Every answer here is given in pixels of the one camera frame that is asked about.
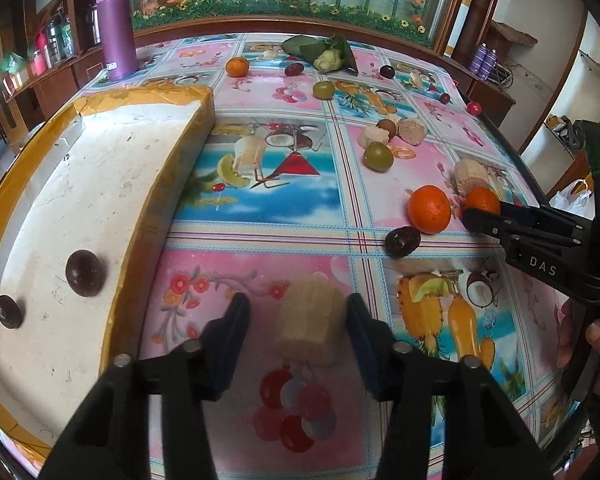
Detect green custard apple with leaves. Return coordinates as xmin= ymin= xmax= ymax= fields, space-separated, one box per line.
xmin=282 ymin=34 xmax=358 ymax=76

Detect smaller orange tangerine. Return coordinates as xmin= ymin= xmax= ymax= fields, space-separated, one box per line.
xmin=406 ymin=185 xmax=452 ymax=235

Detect small orange tangerine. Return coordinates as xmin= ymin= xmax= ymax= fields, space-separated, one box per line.
xmin=225 ymin=56 xmax=250 ymax=78

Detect purple spray can right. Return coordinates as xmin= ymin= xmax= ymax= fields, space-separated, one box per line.
xmin=478 ymin=49 xmax=498 ymax=80

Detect purple spray can left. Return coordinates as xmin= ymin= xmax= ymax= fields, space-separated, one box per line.
xmin=469 ymin=42 xmax=488 ymax=75

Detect brown round fruit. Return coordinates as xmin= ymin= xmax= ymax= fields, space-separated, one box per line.
xmin=376 ymin=118 xmax=396 ymax=139

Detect green round fruit near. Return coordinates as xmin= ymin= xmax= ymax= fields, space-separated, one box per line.
xmin=362 ymin=142 xmax=393 ymax=172

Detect small beige cake piece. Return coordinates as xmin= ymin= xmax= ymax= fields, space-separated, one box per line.
xmin=358 ymin=125 xmax=389 ymax=148

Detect colourful fruit print tablecloth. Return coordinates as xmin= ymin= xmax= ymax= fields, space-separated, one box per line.
xmin=78 ymin=31 xmax=581 ymax=480

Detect bright red tomato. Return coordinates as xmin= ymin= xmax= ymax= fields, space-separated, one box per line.
xmin=466 ymin=101 xmax=482 ymax=116

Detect large orange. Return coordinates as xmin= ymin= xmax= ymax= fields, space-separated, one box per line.
xmin=465 ymin=188 xmax=501 ymax=214

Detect dark purple plum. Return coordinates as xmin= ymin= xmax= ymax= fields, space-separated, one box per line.
xmin=379 ymin=65 xmax=396 ymax=79

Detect white plastic bag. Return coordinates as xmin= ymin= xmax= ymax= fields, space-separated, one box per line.
xmin=550 ymin=179 xmax=595 ymax=220

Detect green round fruit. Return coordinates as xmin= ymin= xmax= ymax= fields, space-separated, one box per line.
xmin=312 ymin=81 xmax=336 ymax=101
xmin=362 ymin=142 xmax=393 ymax=172

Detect purple spray can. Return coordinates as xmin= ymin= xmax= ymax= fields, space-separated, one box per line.
xmin=469 ymin=42 xmax=488 ymax=75
xmin=478 ymin=49 xmax=498 ymax=80

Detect beige cake roll slice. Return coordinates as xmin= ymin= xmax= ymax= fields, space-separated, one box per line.
xmin=396 ymin=118 xmax=427 ymax=146

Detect green round fruit far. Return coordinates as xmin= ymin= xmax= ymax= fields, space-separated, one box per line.
xmin=312 ymin=81 xmax=336 ymax=101

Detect person's right hand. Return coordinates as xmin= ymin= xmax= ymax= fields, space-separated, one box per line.
xmin=557 ymin=299 xmax=600 ymax=401

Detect dark wrinkled passion fruit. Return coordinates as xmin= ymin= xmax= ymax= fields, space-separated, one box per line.
xmin=384 ymin=226 xmax=422 ymax=259

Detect purple thermos bottle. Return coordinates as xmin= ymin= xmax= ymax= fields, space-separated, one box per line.
xmin=96 ymin=0 xmax=138 ymax=81

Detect dark red date fruit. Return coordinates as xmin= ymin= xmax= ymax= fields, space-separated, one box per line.
xmin=285 ymin=63 xmax=304 ymax=77

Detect dark red cherry fruit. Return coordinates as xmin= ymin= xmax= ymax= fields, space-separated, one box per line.
xmin=439 ymin=93 xmax=451 ymax=105

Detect large beige sponge cake piece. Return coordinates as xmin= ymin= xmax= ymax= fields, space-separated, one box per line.
xmin=454 ymin=159 xmax=490 ymax=196

